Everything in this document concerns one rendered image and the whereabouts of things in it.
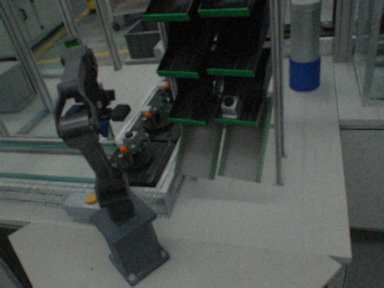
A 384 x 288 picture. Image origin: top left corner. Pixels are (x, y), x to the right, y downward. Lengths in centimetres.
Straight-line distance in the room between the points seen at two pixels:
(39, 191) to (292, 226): 93
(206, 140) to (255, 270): 44
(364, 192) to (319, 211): 75
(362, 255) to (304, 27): 127
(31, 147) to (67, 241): 59
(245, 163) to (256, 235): 23
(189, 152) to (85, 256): 48
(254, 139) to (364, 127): 70
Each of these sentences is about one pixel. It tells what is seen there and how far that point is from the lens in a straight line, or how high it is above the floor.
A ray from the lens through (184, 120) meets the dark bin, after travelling 110.
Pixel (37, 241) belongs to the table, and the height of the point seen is 86.
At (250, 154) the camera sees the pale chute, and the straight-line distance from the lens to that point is 118.
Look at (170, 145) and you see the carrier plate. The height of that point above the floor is 97.
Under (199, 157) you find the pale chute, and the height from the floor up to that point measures 104.
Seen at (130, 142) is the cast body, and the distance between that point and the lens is 132.
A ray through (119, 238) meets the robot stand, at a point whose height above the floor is 106.
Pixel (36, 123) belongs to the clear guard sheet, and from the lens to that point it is 176.
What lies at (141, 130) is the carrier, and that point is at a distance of 157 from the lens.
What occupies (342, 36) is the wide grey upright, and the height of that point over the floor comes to 101.
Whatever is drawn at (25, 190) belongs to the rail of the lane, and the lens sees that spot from 153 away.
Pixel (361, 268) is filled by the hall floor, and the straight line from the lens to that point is 222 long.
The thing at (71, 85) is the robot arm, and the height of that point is 148.
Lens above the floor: 177
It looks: 35 degrees down
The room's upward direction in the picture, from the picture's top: 11 degrees counter-clockwise
